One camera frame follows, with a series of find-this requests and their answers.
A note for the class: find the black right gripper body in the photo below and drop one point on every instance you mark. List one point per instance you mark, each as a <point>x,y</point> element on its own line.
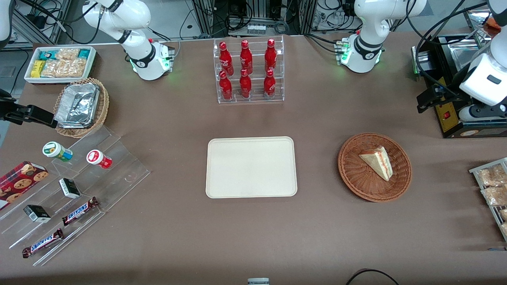
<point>12,111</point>

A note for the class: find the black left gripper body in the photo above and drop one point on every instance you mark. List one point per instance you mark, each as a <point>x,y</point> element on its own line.
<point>449,91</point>

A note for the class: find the triangular sandwich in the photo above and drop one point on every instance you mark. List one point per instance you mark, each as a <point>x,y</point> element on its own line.
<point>378,162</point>

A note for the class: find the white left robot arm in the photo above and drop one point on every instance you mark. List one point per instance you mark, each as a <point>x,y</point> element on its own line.
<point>368,23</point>

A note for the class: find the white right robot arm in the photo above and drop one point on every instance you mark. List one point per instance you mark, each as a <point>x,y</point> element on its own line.
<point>119,19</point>

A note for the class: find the aluminium foil tray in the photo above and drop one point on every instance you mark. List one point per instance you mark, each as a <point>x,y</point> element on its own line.
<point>77,105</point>

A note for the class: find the light wicker basket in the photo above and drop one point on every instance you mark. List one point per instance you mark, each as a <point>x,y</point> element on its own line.
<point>103,103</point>

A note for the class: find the tray of packaged snacks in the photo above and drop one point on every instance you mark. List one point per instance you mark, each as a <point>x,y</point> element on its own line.
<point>475,171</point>

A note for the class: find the round brown wicker basket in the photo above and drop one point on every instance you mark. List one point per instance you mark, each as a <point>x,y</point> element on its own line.
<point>356,178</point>

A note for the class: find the cream rectangular tray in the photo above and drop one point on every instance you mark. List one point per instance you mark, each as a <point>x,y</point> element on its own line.
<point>251,167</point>

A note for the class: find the black hot food warmer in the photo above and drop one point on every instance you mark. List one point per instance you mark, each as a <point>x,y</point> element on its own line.
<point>449,122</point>

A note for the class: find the green lid snack cup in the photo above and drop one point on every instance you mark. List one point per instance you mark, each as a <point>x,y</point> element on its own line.
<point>55,151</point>

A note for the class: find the steel food pan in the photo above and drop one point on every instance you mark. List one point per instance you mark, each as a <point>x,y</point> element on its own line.
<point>463,53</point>

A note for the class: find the yellow snack pack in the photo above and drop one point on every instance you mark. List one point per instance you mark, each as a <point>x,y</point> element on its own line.
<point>37,68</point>

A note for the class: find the clear bag of crackers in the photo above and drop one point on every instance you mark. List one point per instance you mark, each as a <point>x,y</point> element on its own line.
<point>51,68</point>
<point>67,54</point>
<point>73,68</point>

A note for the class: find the teal snack pack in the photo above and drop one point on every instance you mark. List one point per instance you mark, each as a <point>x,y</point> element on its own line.
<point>47,54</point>
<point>83,54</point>

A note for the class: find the red chocolate cookie box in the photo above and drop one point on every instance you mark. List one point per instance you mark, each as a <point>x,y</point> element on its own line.
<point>20,184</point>

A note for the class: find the red lid snack cup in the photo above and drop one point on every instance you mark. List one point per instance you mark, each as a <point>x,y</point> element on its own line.
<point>98,158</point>

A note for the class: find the small black box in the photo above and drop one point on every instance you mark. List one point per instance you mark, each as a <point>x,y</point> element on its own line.
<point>37,213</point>
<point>69,188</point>

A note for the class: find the white plastic snack bin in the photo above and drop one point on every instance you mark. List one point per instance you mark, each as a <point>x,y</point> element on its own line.
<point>92,59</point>

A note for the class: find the clear bag of snacks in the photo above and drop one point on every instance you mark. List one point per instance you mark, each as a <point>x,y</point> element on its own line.
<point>504,214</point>
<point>491,176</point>
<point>504,229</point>
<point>495,195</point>

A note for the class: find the clear acrylic stepped shelf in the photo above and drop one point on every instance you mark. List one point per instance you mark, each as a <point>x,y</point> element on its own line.
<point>119,170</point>

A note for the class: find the Snickers chocolate bar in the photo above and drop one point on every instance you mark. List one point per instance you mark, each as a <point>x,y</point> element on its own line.
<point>42,243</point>
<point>79,211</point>

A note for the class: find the red cola bottle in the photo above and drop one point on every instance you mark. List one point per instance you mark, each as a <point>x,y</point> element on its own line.
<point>246,58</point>
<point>245,86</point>
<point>269,85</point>
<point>225,88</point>
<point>270,57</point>
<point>225,59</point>

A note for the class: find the small blue object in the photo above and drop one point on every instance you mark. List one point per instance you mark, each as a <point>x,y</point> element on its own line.
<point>497,249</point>

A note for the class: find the clear acrylic bottle rack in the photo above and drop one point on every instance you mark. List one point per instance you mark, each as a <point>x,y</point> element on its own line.
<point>257,99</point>

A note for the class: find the white power strip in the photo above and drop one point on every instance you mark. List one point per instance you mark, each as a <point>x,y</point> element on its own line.
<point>256,29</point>

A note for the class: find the small grey device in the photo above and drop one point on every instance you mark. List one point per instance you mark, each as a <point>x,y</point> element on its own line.
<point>258,281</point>

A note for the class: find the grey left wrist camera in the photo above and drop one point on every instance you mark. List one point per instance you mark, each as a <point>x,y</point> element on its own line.
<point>481,113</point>

